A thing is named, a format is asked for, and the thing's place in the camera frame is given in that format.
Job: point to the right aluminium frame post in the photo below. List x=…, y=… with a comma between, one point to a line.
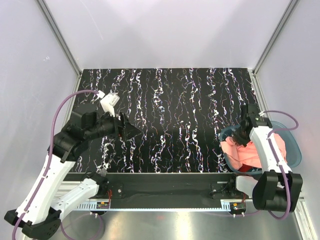
x=276, y=34

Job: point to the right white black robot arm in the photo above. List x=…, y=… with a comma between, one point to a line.
x=278, y=189

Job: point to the red t shirt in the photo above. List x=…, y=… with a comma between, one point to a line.
x=248, y=169

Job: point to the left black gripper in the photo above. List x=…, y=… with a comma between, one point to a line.
x=122, y=130

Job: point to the right small controller board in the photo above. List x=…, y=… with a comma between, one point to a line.
x=237, y=206

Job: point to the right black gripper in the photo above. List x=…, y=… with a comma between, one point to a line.
x=239, y=140

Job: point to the blue plastic basket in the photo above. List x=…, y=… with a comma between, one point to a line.
x=282, y=140

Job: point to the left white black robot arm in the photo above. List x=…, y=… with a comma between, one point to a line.
x=40, y=214

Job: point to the black marble pattern mat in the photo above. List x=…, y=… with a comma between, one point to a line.
x=180, y=112

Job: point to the aluminium rail profile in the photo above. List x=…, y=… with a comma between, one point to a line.
x=304, y=221

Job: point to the white slotted cable duct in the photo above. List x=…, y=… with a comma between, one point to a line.
x=220, y=205

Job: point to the pink t shirt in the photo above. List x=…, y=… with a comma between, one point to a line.
x=239, y=155

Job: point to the small controller board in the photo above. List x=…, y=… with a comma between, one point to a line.
x=237, y=206
x=103, y=205

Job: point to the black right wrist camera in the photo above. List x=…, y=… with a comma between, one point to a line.
x=250, y=112

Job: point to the left small controller board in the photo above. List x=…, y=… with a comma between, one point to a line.
x=103, y=205

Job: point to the aluminium frame post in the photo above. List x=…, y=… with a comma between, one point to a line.
x=276, y=34
x=58, y=35

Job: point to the left aluminium frame post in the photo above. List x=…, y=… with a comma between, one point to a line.
x=58, y=35

